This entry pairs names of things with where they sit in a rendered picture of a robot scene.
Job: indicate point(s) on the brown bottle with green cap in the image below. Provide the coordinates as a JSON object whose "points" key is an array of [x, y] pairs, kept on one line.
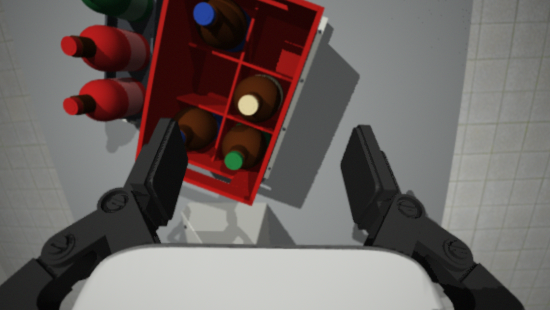
{"points": [[245, 146]]}

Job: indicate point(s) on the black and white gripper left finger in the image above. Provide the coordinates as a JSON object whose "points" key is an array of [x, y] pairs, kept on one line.
{"points": [[125, 217]]}

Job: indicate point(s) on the green bottle with pale green label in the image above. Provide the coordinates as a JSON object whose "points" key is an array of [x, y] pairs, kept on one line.
{"points": [[130, 10]]}

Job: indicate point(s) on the brown bottle with blue cap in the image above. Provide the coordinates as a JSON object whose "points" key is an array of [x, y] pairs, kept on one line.
{"points": [[199, 127], [223, 24]]}

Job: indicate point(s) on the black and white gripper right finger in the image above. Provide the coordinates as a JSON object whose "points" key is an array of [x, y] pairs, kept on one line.
{"points": [[400, 224]]}

